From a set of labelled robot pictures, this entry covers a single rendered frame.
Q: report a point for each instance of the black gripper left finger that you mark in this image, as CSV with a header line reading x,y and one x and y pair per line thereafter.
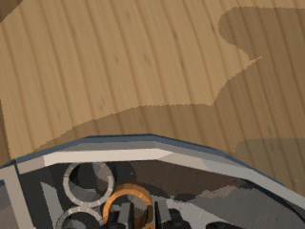
x,y
122,220

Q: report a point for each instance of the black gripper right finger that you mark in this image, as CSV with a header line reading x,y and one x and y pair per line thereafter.
x,y
171,219

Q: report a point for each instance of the grey metal ring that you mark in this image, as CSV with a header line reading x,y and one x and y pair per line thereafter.
x,y
65,220
82,197

